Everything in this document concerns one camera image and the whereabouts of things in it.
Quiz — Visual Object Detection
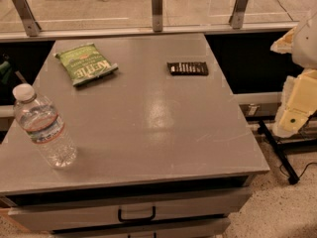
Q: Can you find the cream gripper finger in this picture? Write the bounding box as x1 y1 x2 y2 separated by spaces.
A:
272 69 317 138
270 28 295 54

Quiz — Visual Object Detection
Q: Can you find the dark chocolate rxbar wrapper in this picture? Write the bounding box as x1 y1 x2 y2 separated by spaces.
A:
167 61 209 76

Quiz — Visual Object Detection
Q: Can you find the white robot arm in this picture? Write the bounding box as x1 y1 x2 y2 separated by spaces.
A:
270 9 317 138

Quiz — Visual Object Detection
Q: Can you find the black stand leg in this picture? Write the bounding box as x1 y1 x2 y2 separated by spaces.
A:
258 120 299 184

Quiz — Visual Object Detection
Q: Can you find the grey lower drawer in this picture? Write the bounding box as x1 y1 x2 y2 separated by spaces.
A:
52 218 230 238

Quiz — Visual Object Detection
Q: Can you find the grey drawer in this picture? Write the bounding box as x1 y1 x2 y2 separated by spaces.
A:
52 218 230 238
9 187 252 231

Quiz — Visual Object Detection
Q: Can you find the green kettle chips bag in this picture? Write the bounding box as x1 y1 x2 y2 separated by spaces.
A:
54 43 118 87

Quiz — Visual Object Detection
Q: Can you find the clear plastic water bottle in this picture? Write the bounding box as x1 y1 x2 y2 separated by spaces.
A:
13 83 77 169

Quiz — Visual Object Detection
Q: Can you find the grey upper drawer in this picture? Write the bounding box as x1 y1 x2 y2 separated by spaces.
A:
9 187 252 231

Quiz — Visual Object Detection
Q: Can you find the right metal rail bracket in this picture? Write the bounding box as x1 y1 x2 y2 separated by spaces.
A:
229 0 249 29

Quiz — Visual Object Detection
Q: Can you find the metal rail bracket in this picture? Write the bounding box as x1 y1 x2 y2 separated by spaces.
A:
12 0 42 37
152 0 162 32
229 0 249 29

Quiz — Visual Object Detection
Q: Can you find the black floor cable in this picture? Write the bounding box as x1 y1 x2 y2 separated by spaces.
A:
278 162 317 179

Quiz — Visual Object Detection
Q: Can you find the middle metal rail bracket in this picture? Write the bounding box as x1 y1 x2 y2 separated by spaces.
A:
152 0 162 32

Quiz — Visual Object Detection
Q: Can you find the black upper drawer handle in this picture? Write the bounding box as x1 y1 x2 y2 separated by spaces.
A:
117 206 157 223

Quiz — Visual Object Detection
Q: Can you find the left metal rail bracket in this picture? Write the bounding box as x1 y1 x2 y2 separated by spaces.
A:
12 0 42 37

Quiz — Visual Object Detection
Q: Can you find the horizontal metal rail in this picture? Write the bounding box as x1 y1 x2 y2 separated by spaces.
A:
0 21 297 43

